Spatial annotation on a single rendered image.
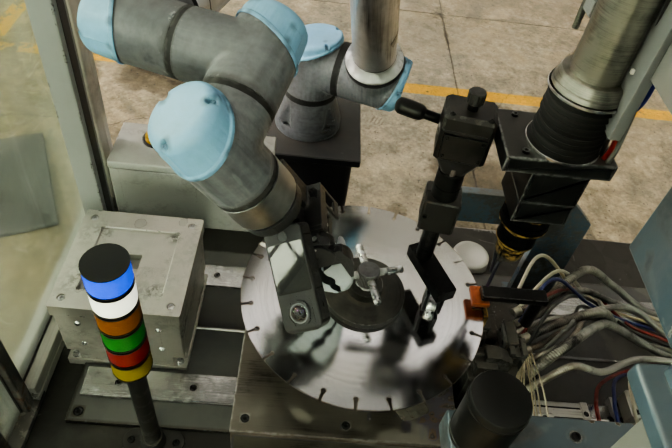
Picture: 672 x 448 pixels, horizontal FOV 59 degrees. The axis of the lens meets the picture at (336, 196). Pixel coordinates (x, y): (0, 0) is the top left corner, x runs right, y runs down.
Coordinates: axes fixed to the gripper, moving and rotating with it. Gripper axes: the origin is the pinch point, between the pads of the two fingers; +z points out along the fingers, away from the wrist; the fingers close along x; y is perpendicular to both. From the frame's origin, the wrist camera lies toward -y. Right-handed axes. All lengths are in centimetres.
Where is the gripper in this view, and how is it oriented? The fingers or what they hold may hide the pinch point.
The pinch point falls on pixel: (341, 289)
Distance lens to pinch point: 77.2
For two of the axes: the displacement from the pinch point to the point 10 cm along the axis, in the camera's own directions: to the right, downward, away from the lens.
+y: -0.5, -8.3, 5.5
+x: -9.2, 2.5, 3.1
